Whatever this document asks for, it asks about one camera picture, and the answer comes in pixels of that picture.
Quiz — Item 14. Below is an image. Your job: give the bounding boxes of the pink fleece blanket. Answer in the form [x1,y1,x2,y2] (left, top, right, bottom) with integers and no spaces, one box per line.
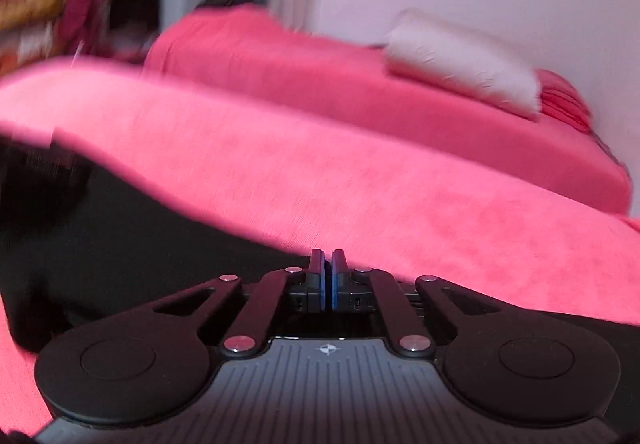
[1,58,639,424]

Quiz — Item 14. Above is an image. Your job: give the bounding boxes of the cream satin pillow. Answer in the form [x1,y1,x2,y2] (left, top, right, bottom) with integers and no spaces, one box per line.
[384,9,541,120]

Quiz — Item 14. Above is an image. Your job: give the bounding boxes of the red bed sheet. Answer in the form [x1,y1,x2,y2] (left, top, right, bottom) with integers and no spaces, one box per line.
[144,5,632,214]

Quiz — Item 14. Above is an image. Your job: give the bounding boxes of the black pants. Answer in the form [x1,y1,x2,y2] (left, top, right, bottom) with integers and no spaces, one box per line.
[1,137,639,443]

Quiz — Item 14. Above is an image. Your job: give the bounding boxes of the folded red blanket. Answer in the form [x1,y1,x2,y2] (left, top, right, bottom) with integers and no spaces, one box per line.
[537,70,593,135]

